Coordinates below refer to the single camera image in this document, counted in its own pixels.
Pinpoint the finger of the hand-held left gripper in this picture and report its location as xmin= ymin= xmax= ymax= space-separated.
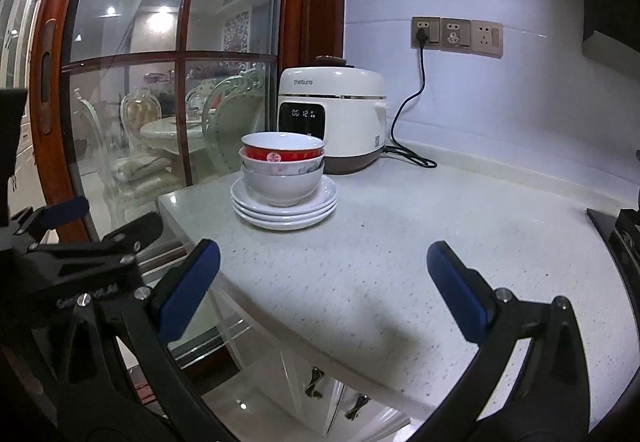
xmin=10 ymin=197 xmax=91 ymax=243
xmin=30 ymin=212 xmax=164 ymax=273

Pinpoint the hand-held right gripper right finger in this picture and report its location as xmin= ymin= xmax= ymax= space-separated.
xmin=415 ymin=241 xmax=593 ymax=442

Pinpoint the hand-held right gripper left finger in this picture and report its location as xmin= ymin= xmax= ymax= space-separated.
xmin=56 ymin=238 xmax=236 ymax=442

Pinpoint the large white floral plate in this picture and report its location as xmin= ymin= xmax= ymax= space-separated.
xmin=239 ymin=211 xmax=333 ymax=232

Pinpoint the red and white bowl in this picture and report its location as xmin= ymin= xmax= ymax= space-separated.
xmin=240 ymin=132 xmax=326 ymax=164

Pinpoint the white bowl with grey flower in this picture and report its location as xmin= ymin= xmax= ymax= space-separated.
xmin=239 ymin=148 xmax=326 ymax=176

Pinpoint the white ornate dining chair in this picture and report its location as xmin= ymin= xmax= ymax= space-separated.
xmin=200 ymin=71 xmax=267 ymax=178
xmin=72 ymin=89 xmax=173 ymax=223
xmin=120 ymin=89 xmax=162 ymax=133

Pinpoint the white round dining table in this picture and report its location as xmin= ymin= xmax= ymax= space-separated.
xmin=140 ymin=114 xmax=218 ymax=155

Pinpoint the white base cabinet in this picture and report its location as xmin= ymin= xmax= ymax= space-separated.
xmin=210 ymin=282 xmax=416 ymax=442

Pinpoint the black gas stove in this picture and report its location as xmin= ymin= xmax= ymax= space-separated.
xmin=586 ymin=149 xmax=640 ymax=273

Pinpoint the cream rice cooker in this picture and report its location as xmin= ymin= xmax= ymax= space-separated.
xmin=277 ymin=55 xmax=390 ymax=175

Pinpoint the wooden framed glass door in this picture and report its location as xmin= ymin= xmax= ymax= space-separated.
xmin=27 ymin=0 xmax=347 ymax=373

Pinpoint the dark metal cabinet handle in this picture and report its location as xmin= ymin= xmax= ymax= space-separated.
xmin=306 ymin=367 xmax=326 ymax=400
xmin=344 ymin=393 xmax=372 ymax=422

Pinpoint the black power cable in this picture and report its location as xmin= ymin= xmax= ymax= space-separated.
xmin=387 ymin=42 xmax=438 ymax=169

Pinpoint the grey wall socket panel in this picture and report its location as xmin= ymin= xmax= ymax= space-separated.
xmin=470 ymin=19 xmax=504 ymax=58
xmin=411 ymin=16 xmax=443 ymax=50
xmin=440 ymin=17 xmax=473 ymax=53

